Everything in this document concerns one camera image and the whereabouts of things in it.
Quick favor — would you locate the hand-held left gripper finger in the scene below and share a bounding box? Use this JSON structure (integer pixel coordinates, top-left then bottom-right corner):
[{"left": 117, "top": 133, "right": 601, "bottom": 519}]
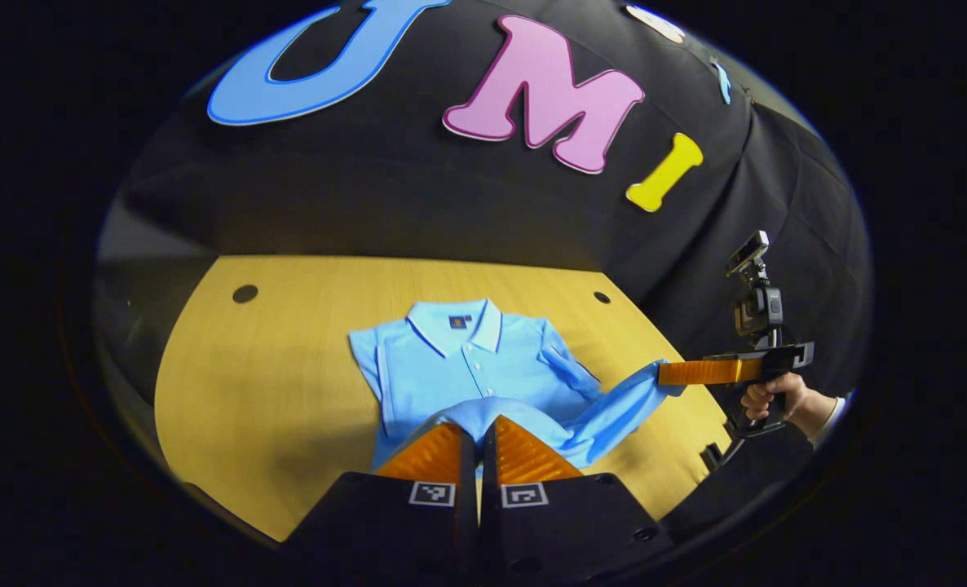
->
[
  {"left": 481, "top": 414, "right": 676, "bottom": 576},
  {"left": 284, "top": 421, "right": 479, "bottom": 572}
]

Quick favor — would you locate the black backdrop cloth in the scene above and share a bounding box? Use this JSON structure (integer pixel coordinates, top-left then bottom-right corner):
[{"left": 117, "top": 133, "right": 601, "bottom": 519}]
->
[{"left": 96, "top": 0, "right": 872, "bottom": 408}]

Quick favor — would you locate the light blue T-shirt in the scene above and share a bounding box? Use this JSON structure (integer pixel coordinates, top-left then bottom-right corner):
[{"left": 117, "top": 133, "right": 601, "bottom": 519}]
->
[{"left": 349, "top": 298, "right": 688, "bottom": 474}]

